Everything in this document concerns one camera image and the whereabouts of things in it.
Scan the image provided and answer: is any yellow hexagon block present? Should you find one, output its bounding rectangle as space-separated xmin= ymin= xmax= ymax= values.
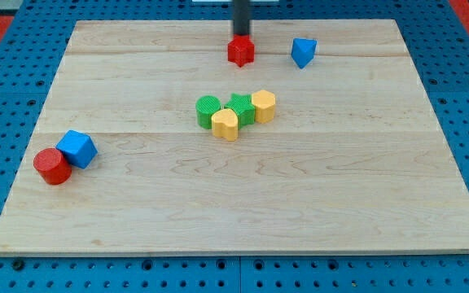
xmin=252 ymin=90 xmax=276 ymax=124

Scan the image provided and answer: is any red cylinder block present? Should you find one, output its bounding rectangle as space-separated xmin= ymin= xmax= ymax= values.
xmin=33 ymin=148 xmax=72 ymax=185

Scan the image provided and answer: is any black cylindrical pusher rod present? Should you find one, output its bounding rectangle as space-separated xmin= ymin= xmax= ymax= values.
xmin=232 ymin=0 xmax=251 ymax=36

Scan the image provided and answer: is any wooden board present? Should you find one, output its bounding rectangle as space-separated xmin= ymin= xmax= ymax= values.
xmin=0 ymin=20 xmax=469 ymax=257

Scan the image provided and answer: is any blue triangular block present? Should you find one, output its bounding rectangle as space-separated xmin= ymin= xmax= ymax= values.
xmin=291 ymin=38 xmax=318 ymax=69

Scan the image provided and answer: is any blue cube block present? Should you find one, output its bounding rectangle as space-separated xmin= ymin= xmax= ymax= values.
xmin=56 ymin=130 xmax=98 ymax=168

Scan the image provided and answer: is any green cylinder block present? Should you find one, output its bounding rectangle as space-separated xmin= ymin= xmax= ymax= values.
xmin=195 ymin=95 xmax=221 ymax=129

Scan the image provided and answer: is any green star block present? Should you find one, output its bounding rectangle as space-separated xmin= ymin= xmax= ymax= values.
xmin=224 ymin=93 xmax=256 ymax=129

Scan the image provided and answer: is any yellow heart block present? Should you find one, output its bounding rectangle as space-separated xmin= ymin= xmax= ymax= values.
xmin=211 ymin=108 xmax=239 ymax=142

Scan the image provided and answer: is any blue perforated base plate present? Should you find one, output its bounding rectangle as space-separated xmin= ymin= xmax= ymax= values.
xmin=0 ymin=0 xmax=469 ymax=292

